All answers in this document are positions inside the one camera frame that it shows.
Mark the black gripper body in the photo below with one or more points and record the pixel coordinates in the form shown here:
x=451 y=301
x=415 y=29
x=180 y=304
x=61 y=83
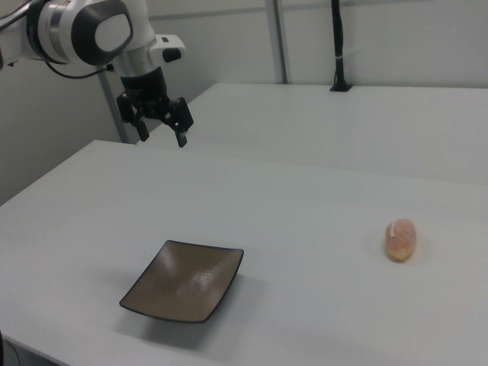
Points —
x=144 y=89

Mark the black camera stand pole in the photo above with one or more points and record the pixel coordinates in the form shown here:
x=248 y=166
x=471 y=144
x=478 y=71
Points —
x=338 y=45

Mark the orange bread roll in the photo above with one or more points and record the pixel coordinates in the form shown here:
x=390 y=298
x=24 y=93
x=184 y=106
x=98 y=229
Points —
x=400 y=240

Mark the grey metal post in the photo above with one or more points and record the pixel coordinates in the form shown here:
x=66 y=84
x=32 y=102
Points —
x=114 y=114

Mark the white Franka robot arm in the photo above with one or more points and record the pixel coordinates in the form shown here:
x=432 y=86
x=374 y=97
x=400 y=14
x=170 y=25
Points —
x=137 y=15

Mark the brown square ceramic plate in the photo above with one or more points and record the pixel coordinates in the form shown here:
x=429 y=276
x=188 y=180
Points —
x=183 y=280

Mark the grey partition frame post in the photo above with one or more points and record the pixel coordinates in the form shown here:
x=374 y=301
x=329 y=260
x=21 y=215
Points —
x=277 y=42

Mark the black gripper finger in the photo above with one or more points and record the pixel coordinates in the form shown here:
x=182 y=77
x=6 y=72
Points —
x=129 y=110
x=179 y=114

